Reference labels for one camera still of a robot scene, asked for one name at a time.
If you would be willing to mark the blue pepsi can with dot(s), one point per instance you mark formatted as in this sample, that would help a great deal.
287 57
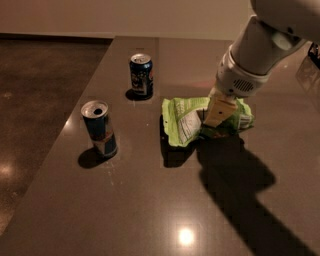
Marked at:
141 70

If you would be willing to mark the red bull can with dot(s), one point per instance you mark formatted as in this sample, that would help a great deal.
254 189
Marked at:
99 126

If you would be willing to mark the green rice chip bag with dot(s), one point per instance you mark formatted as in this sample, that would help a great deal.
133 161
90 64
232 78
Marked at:
183 120

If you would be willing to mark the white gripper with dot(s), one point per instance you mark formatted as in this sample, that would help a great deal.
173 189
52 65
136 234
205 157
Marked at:
237 80

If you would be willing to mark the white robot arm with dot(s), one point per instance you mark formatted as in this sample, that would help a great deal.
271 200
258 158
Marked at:
277 29

